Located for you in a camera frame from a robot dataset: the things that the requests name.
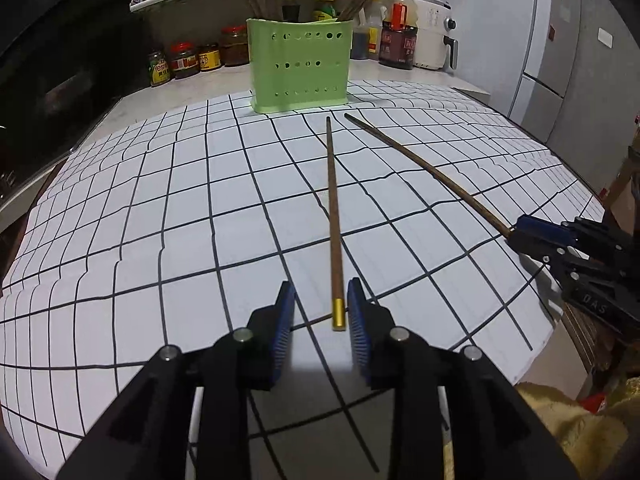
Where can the red lid sauce jar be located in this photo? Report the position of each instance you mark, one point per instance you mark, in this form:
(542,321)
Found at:
(184,62)

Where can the yellow cap green bottle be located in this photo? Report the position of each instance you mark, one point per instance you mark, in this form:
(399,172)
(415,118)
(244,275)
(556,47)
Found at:
(325,10)

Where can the green label jar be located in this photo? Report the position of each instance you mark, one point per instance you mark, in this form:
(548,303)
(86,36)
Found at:
(159,70)

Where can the white air fryer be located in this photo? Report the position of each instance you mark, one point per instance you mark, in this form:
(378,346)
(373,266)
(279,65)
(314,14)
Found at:
(430,30)

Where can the small dark sauce bottle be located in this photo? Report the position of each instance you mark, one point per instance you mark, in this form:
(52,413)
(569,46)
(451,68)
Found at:
(359,45)

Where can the yellow cloth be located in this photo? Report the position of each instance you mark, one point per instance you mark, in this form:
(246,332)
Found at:
(575,425)

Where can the red cap soy sauce bottle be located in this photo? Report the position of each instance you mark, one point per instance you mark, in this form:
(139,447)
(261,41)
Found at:
(397,47)

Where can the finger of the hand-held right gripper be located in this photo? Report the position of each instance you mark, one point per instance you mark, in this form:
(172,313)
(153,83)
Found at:
(542,227)
(535,244)

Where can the grey refrigerator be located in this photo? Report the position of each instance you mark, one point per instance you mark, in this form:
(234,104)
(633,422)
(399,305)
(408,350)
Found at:
(480,10)

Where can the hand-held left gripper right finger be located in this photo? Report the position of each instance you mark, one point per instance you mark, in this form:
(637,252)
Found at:
(357,330)

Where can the clear plastic jug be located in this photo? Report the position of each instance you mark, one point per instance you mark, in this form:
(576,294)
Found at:
(375,12)

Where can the dark glass bottle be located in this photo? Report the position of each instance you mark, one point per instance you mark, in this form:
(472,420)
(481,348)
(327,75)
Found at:
(291,7)

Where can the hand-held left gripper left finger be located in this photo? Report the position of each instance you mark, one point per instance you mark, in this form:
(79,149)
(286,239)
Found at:
(284,330)

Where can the small yellow label bottle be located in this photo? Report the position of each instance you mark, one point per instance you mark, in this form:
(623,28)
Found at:
(374,40)

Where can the yellow label jar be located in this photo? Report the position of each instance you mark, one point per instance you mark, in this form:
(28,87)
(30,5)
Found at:
(210,59)

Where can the green perforated utensil holder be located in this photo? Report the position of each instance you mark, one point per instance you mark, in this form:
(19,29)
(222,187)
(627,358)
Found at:
(300,80)

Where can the dark kitchen appliance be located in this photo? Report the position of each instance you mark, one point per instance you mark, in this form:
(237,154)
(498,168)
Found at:
(60,85)

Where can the white wall switch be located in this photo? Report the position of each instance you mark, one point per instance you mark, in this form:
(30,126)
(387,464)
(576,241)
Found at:
(605,37)

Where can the white black grid mat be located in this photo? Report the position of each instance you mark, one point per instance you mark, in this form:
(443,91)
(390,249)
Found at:
(150,235)

